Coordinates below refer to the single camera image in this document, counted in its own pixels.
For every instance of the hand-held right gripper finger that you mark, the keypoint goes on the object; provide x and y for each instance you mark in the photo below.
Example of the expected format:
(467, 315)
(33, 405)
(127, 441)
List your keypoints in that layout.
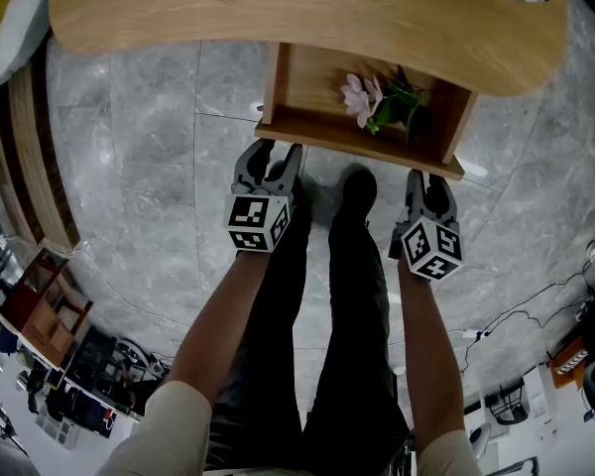
(414, 196)
(448, 206)

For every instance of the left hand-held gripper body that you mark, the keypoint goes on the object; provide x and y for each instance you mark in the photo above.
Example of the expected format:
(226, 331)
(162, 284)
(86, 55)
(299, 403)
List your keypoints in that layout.
(250, 221)

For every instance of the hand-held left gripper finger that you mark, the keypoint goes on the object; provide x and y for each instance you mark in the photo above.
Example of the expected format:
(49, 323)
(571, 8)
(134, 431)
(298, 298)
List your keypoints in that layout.
(244, 166)
(290, 166)

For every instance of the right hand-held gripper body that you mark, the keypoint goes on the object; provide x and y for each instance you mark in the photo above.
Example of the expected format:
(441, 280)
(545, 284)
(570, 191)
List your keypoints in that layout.
(431, 251)

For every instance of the wooden drawer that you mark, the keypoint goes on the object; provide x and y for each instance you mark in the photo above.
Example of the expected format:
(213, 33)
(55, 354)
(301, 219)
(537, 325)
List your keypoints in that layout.
(317, 117)

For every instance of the person's left forearm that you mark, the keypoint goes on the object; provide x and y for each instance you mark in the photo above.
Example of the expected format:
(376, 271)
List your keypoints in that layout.
(223, 325)

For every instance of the person's right forearm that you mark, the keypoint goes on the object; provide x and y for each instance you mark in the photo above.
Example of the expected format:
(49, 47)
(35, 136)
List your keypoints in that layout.
(429, 355)

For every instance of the wooden coffee table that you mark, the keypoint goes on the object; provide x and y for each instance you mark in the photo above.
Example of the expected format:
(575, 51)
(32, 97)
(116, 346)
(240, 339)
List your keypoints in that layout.
(277, 8)

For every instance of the person's right shoe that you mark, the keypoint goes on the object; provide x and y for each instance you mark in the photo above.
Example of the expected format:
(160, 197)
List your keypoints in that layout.
(359, 191)

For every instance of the white power strip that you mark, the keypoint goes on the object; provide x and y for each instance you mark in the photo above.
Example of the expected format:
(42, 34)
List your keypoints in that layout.
(476, 334)

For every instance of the pink flower with green leaves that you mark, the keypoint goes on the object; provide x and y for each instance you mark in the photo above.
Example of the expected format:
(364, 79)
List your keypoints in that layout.
(362, 99)

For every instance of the person's black trousers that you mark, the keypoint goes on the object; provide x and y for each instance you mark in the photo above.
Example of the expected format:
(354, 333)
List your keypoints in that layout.
(352, 340)

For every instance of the orange striped box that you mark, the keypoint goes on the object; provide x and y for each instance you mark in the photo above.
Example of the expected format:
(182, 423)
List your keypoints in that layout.
(567, 367)

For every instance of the wooden step platform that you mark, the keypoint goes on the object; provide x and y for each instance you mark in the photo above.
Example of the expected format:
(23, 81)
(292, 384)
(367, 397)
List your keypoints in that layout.
(30, 166)

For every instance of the red-brown wooden cabinet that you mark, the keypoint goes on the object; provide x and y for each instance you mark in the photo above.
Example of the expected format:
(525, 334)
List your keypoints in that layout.
(44, 320)

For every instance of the person's white t-shirt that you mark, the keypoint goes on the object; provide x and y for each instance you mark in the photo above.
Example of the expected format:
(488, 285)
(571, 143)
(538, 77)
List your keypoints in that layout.
(163, 434)

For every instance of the white egg-shaped beanbag chair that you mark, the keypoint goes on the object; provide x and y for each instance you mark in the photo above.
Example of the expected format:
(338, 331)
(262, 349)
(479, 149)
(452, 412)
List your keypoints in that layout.
(10, 23)

